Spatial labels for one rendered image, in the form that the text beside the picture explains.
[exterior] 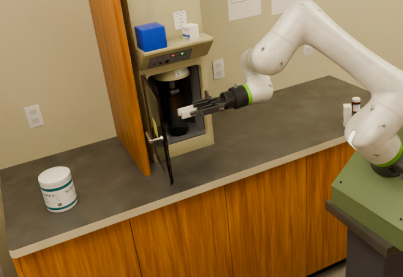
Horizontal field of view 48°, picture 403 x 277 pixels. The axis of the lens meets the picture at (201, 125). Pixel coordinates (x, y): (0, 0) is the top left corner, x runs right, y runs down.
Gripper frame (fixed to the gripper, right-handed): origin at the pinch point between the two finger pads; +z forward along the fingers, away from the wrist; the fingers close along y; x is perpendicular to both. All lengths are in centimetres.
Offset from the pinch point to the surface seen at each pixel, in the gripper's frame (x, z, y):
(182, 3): -37.5, -14.0, -26.0
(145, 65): -16.5, 8.2, -20.7
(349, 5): -7, -143, -70
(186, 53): -18.2, -10.1, -18.7
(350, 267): 64, -42, 50
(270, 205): 61, -36, 0
